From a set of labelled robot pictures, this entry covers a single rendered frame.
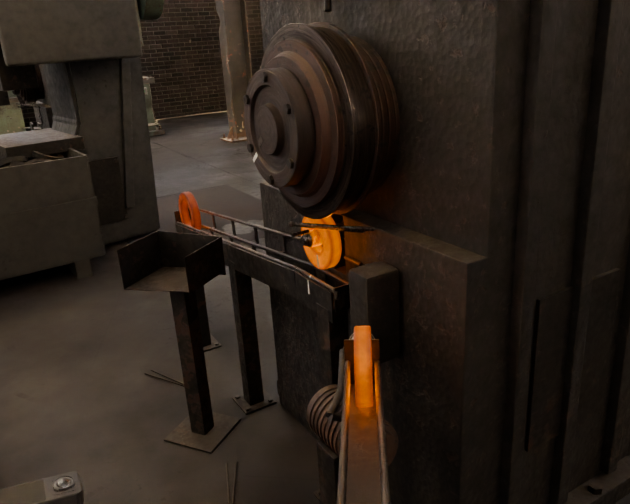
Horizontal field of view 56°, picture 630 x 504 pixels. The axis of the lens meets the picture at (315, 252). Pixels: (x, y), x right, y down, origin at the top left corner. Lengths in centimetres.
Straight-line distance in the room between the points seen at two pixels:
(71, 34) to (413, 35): 285
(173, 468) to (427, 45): 153
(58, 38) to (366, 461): 329
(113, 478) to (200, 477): 29
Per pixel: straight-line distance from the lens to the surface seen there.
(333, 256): 151
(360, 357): 110
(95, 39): 397
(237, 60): 850
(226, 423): 226
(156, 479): 211
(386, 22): 142
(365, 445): 108
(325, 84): 132
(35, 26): 388
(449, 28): 126
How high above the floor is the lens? 132
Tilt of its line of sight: 20 degrees down
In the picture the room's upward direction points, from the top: 4 degrees counter-clockwise
